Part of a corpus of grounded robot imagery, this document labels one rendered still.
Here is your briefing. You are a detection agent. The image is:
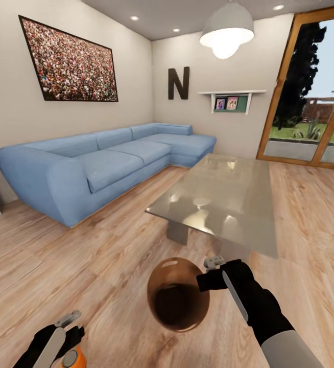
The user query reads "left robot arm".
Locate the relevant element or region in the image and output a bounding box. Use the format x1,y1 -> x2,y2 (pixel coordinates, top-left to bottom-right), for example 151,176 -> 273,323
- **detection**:
13,309 -> 85,368

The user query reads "trash can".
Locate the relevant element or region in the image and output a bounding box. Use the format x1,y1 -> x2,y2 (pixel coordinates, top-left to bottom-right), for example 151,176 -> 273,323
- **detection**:
147,257 -> 210,333

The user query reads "can of soda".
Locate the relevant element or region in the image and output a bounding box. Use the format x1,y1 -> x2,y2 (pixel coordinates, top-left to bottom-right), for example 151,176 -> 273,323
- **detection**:
61,347 -> 87,368

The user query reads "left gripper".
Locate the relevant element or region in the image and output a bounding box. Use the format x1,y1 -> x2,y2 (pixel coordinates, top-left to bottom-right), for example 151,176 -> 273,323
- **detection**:
55,326 -> 85,360

